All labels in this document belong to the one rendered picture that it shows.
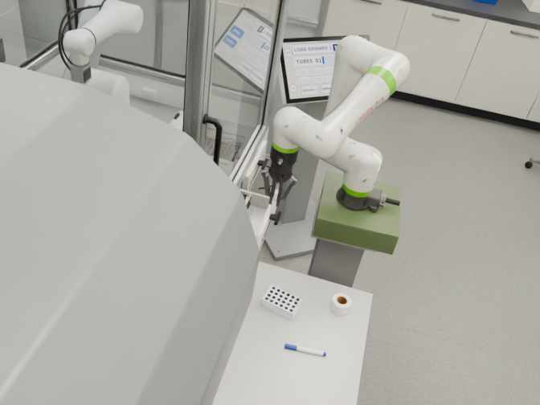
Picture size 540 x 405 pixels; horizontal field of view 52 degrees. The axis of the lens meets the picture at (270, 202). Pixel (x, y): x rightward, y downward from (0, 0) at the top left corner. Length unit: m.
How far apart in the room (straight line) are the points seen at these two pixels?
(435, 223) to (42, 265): 3.28
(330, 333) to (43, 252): 1.36
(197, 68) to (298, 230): 2.18
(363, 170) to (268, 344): 0.77
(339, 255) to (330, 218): 0.26
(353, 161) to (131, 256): 1.51
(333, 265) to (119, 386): 1.84
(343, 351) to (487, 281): 1.80
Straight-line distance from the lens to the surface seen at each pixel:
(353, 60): 2.06
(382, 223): 2.29
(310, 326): 1.98
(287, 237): 3.33
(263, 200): 2.22
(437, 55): 4.93
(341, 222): 2.24
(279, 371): 1.85
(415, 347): 3.06
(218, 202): 0.97
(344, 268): 2.50
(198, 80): 1.34
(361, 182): 2.23
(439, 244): 3.69
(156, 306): 0.80
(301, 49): 2.81
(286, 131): 1.78
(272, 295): 1.99
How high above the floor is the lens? 2.29
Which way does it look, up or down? 39 degrees down
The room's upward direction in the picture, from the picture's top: 10 degrees clockwise
